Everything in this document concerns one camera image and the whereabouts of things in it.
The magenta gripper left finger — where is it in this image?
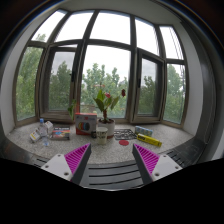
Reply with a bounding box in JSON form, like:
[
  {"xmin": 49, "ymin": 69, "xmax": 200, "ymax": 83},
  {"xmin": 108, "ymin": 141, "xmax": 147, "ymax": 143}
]
[{"xmin": 42, "ymin": 143, "xmax": 91, "ymax": 185}]

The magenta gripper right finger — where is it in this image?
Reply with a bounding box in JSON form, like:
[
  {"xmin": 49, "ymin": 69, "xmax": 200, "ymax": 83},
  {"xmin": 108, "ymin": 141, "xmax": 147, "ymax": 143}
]
[{"xmin": 132, "ymin": 144, "xmax": 182, "ymax": 185}]

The clear plastic water bottle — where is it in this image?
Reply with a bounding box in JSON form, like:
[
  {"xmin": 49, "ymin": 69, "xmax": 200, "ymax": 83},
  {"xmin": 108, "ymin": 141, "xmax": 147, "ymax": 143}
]
[{"xmin": 38, "ymin": 118, "xmax": 49, "ymax": 146}]

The yellow long box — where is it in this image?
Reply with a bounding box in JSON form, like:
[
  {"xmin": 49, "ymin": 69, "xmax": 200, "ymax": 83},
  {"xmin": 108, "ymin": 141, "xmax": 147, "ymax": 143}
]
[{"xmin": 137, "ymin": 134, "xmax": 162, "ymax": 147}]

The black slatted bench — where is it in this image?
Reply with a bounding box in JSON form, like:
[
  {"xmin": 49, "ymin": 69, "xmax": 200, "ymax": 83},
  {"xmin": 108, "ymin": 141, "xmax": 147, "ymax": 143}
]
[{"xmin": 0, "ymin": 137, "xmax": 205, "ymax": 191}]

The colourful dark book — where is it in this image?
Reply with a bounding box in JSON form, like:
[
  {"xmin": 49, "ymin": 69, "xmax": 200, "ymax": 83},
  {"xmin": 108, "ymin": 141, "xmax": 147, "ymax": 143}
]
[{"xmin": 50, "ymin": 127, "xmax": 70, "ymax": 140}]

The small black object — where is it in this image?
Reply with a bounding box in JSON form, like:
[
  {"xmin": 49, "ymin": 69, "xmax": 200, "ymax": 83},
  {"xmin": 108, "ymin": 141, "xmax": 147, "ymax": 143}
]
[{"xmin": 91, "ymin": 131, "xmax": 97, "ymax": 139}]

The light blue small box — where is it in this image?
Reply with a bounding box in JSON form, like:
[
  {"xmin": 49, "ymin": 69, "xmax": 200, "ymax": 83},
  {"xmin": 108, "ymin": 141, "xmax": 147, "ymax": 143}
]
[{"xmin": 135, "ymin": 126, "xmax": 153, "ymax": 137}]

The red round coaster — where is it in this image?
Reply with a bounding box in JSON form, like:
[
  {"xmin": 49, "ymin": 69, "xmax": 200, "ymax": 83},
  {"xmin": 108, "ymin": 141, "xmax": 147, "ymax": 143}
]
[{"xmin": 119, "ymin": 140, "xmax": 129, "ymax": 146}]

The white paper cup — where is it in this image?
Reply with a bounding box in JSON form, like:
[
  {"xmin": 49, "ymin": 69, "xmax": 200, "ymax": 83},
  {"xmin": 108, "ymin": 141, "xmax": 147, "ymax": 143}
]
[{"xmin": 96, "ymin": 127, "xmax": 108, "ymax": 144}]

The red filament box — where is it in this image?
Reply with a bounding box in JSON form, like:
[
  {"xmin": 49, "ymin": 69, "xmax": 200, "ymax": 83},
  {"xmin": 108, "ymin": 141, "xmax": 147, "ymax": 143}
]
[{"xmin": 75, "ymin": 113, "xmax": 97, "ymax": 135}]

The black patterned flat sheet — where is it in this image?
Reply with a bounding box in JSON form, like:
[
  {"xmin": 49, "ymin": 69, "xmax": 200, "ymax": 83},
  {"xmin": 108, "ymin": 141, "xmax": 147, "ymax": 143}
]
[{"xmin": 114, "ymin": 129, "xmax": 137, "ymax": 140}]

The white small carton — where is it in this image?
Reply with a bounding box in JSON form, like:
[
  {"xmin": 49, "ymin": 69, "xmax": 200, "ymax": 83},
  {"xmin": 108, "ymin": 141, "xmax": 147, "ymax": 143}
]
[{"xmin": 44, "ymin": 121, "xmax": 53, "ymax": 134}]

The potted anthurium plant white pot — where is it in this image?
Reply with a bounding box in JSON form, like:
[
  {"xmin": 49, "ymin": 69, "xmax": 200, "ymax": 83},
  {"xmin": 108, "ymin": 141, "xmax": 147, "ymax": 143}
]
[{"xmin": 94, "ymin": 89, "xmax": 126, "ymax": 139}]

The brown window frame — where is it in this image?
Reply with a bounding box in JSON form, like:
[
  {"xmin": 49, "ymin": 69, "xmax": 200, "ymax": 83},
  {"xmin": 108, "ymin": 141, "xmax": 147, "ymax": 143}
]
[{"xmin": 13, "ymin": 9, "xmax": 187, "ymax": 127}]

